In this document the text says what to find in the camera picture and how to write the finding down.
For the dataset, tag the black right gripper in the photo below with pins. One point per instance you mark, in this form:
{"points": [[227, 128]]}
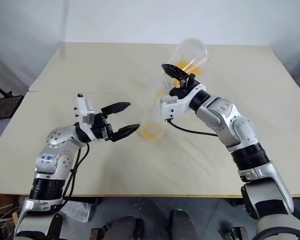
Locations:
{"points": [[183, 90]]}

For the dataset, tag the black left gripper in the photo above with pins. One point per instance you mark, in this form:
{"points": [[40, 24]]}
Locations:
{"points": [[101, 127]]}

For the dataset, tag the clear cup with yellow base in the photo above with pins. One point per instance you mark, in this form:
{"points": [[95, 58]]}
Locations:
{"points": [[190, 50]]}

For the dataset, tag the small clear glass beaker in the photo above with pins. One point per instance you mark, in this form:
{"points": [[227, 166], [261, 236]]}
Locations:
{"points": [[152, 131]]}

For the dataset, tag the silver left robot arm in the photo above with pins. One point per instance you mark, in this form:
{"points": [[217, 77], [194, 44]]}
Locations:
{"points": [[55, 155]]}

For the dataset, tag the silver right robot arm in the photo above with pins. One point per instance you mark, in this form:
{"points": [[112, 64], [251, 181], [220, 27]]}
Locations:
{"points": [[240, 130]]}

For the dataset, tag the crumpled clear plastic bag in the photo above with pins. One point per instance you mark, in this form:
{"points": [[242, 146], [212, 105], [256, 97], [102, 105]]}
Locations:
{"points": [[77, 210]]}

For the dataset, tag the black mesh rack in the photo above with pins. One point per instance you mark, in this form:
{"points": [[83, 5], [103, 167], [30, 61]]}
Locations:
{"points": [[3, 107]]}

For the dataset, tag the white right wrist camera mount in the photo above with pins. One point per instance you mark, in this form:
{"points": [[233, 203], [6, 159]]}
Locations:
{"points": [[175, 105]]}

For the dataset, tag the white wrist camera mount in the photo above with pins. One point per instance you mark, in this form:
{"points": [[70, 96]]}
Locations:
{"points": [[175, 105], [86, 110]]}

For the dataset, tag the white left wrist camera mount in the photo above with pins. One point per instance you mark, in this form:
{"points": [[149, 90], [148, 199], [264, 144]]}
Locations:
{"points": [[86, 110]]}

